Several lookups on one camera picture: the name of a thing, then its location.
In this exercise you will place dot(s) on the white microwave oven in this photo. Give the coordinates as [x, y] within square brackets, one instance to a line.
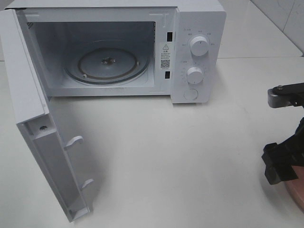
[166, 25]

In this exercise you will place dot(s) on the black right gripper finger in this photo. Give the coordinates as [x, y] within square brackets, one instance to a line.
[278, 160]

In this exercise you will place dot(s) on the round white door button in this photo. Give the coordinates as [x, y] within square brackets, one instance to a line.
[191, 94]

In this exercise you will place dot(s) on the upper white power knob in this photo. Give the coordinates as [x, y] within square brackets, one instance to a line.
[199, 45]

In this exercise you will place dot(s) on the white microwave door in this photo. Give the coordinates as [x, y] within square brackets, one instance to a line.
[33, 114]

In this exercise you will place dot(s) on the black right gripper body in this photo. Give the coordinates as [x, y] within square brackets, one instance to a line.
[294, 147]

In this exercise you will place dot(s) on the pink round plate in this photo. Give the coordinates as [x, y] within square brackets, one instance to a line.
[296, 187]

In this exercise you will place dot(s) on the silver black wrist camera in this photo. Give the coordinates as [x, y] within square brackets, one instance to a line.
[286, 95]

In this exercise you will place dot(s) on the lower white timer knob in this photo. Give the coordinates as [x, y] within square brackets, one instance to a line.
[194, 75]

